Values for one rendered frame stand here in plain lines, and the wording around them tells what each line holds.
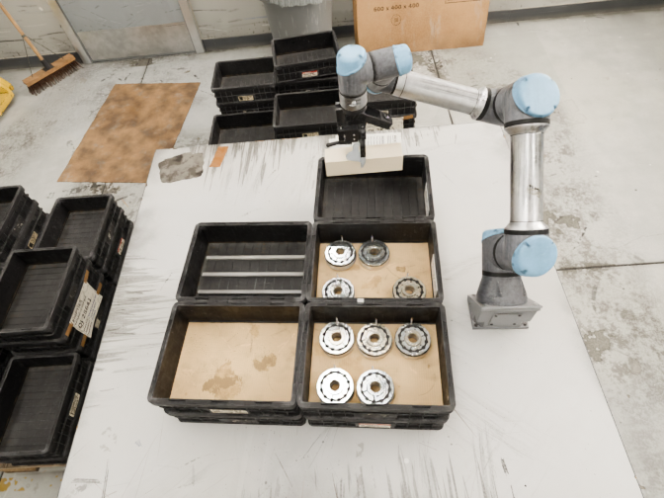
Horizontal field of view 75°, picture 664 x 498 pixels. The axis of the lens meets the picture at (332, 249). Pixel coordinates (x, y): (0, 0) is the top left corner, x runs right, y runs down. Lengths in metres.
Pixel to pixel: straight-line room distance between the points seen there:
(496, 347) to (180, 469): 1.02
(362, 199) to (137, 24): 3.09
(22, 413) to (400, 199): 1.80
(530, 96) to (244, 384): 1.10
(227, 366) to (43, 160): 2.75
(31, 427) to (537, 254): 2.02
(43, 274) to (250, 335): 1.22
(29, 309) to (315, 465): 1.44
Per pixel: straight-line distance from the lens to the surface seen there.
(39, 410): 2.30
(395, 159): 1.38
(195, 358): 1.41
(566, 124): 3.43
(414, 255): 1.47
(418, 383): 1.29
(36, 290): 2.31
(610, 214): 2.95
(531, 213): 1.29
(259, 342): 1.36
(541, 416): 1.48
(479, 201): 1.83
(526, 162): 1.29
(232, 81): 3.13
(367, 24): 3.84
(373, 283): 1.41
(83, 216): 2.63
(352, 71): 1.17
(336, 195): 1.64
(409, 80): 1.34
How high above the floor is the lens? 2.05
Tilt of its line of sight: 55 degrees down
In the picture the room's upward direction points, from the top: 8 degrees counter-clockwise
